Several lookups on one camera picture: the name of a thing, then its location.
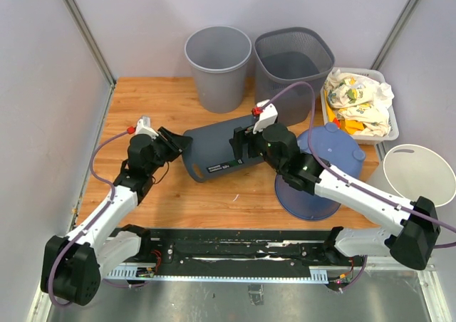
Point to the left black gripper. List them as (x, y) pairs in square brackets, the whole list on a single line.
[(177, 143)]

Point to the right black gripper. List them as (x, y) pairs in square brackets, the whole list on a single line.
[(237, 141)]

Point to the dark grey cylindrical bin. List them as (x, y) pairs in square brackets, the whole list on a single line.
[(210, 154)]

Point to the light grey round bin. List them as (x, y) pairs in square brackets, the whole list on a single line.
[(219, 56)]

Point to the grey mesh square bin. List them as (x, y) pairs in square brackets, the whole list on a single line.
[(287, 56)]

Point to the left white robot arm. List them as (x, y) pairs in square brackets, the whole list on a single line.
[(74, 265)]

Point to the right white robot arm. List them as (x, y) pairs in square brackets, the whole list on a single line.
[(407, 230)]

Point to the patterned crumpled cloths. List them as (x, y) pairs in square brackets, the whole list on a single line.
[(360, 101)]

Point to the white plastic basket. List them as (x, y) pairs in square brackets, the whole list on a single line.
[(388, 122)]

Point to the white round bin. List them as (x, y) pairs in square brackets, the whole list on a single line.
[(411, 171)]

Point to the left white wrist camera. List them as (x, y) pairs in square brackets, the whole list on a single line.
[(143, 126)]

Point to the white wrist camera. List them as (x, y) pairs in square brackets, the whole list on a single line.
[(265, 114), (143, 126)]

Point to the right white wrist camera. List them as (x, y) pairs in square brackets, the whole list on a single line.
[(265, 114)]

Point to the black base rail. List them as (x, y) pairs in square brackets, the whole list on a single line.
[(234, 252)]

